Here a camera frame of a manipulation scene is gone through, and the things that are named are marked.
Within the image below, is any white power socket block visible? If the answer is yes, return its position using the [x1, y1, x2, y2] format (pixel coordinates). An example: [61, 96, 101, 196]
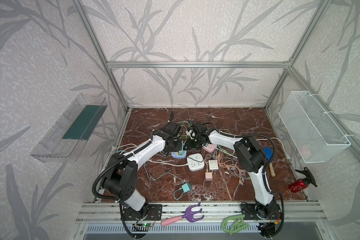
[187, 153, 205, 172]

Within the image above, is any white charger plug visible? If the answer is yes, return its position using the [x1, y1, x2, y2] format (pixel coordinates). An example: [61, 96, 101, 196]
[208, 160, 219, 171]

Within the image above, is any pink charger plug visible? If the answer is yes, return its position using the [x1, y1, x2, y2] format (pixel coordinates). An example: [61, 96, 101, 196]
[205, 172, 213, 182]

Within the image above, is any teal charger plug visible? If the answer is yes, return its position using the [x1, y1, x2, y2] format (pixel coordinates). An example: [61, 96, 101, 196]
[181, 183, 192, 193]

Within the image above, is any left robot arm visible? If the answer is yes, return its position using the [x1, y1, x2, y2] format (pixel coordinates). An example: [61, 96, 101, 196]
[92, 121, 181, 214]

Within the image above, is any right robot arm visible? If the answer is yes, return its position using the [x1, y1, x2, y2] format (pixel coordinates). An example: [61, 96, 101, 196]
[187, 122, 277, 219]

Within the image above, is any pink power socket block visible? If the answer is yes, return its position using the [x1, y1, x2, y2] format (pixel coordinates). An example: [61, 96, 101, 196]
[202, 144, 217, 153]

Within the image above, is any blue power socket block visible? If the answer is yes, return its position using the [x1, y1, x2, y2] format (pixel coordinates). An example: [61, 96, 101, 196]
[171, 150, 187, 159]

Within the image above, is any green charger on blue block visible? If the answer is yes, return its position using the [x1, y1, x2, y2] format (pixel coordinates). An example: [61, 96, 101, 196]
[178, 143, 184, 156]

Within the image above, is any purple pink hand rake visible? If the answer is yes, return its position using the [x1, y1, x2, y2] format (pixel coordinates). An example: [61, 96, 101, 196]
[161, 202, 205, 227]

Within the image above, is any green plastic clip tool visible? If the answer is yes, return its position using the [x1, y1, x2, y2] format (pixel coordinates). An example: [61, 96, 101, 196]
[221, 214, 250, 235]

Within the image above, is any red spray bottle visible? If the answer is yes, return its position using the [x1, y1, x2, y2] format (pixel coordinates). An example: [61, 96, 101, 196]
[289, 167, 318, 193]

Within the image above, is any pink charging cable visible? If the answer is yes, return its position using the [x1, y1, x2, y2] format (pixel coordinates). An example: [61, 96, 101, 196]
[215, 149, 245, 185]

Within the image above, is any clear plastic wall shelf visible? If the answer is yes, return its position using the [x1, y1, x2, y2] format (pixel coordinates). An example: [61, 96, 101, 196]
[30, 94, 108, 163]

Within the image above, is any white wire mesh basket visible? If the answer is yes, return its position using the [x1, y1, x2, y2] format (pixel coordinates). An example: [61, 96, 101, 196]
[279, 91, 351, 164]

